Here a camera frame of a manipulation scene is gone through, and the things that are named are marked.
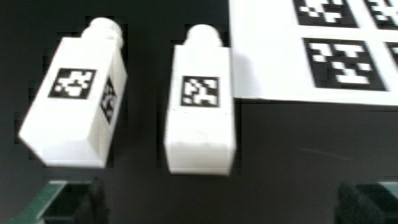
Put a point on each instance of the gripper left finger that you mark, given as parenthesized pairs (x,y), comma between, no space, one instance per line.
(69,203)

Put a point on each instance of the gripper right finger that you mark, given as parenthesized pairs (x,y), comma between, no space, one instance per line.
(366,203)

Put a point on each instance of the white leg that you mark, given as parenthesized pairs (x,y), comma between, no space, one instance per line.
(199,139)
(69,121)

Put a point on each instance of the white sheet with tags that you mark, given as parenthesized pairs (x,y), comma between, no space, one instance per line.
(315,50)

